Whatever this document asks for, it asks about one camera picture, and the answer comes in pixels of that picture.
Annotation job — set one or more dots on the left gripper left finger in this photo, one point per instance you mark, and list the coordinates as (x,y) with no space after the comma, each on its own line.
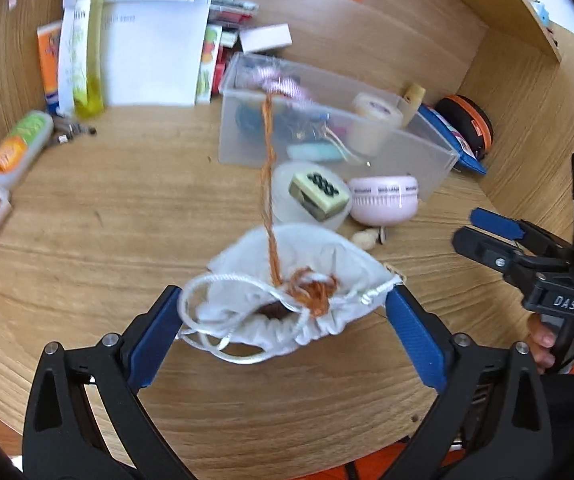
(61,438)

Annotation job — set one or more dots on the mahjong tile block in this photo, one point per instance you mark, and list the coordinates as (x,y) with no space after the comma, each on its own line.
(318,195)

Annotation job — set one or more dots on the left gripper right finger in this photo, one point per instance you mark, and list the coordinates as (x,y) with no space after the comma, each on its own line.
(489,420)

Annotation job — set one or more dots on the green orange glue tube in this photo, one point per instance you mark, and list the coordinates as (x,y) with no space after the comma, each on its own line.
(21,146)

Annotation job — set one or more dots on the white paper folder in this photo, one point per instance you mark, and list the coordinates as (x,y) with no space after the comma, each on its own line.
(151,51)

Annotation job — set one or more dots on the black orange zip case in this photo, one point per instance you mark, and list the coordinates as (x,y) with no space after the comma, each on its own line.
(470,121)

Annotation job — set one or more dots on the pink round compact fan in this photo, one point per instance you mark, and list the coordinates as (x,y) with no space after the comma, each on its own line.
(383,201)

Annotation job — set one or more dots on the gold ribbon bow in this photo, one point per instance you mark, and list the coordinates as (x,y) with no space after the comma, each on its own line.
(320,132)

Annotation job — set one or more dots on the teal small tube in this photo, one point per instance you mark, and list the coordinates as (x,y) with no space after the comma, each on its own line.
(314,152)

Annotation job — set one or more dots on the cream jar with lid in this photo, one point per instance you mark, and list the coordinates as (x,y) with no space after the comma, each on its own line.
(376,121)

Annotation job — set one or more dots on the yellow spray bottle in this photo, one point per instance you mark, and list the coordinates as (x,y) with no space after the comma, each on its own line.
(79,65)

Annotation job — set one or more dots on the orange box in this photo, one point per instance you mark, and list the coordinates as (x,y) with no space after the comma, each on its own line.
(48,41)

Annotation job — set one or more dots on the white small cardboard box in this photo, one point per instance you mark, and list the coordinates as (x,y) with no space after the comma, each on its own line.
(265,38)

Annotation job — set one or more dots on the person's right hand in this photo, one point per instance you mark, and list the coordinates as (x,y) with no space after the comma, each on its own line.
(540,340)

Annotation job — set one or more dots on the clear plastic storage bin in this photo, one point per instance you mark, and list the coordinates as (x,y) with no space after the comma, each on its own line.
(328,119)

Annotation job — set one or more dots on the white drawstring bag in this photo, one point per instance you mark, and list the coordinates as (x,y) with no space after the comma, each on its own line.
(275,291)

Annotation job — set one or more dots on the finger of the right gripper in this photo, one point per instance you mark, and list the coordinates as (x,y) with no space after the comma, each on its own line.
(536,240)
(509,261)

